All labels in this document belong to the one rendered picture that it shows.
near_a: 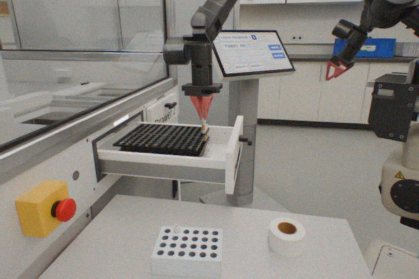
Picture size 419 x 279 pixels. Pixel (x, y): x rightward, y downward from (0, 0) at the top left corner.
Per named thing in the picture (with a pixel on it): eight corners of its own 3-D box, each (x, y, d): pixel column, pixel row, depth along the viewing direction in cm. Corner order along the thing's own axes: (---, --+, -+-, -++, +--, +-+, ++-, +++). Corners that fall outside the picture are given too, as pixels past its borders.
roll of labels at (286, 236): (269, 255, 54) (270, 238, 53) (267, 231, 60) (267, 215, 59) (307, 259, 53) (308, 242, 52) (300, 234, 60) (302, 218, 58)
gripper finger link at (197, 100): (216, 123, 74) (215, 89, 71) (190, 122, 75) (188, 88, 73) (221, 116, 80) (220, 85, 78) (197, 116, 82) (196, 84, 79)
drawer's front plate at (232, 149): (242, 147, 90) (243, 115, 87) (232, 195, 63) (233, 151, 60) (236, 147, 91) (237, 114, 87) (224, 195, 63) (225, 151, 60)
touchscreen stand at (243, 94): (293, 218, 184) (310, 63, 153) (238, 243, 163) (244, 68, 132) (247, 184, 226) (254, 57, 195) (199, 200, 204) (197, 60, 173)
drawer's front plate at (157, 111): (177, 116, 125) (176, 92, 122) (153, 138, 98) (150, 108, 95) (173, 116, 126) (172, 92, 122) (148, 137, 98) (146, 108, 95)
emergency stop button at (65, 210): (80, 213, 51) (77, 194, 50) (65, 227, 47) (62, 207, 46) (65, 211, 52) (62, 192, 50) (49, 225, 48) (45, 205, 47)
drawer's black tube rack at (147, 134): (209, 146, 86) (209, 127, 84) (196, 173, 70) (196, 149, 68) (143, 142, 90) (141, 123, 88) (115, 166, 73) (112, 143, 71)
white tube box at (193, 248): (222, 243, 57) (222, 228, 56) (221, 278, 49) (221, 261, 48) (163, 241, 58) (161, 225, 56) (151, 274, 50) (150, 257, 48)
